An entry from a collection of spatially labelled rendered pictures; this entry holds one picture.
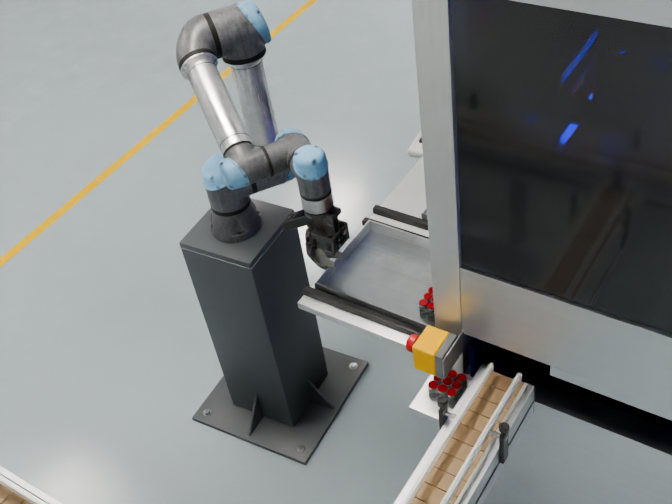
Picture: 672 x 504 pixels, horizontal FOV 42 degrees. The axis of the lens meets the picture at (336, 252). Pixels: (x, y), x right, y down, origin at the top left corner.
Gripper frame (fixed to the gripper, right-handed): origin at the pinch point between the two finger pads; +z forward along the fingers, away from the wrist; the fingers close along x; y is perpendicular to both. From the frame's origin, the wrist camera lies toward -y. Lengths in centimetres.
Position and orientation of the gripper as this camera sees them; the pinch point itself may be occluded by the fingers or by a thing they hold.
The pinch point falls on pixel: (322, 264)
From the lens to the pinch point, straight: 220.5
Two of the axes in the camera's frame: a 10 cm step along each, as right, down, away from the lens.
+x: 5.3, -6.2, 5.7
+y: 8.4, 2.9, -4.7
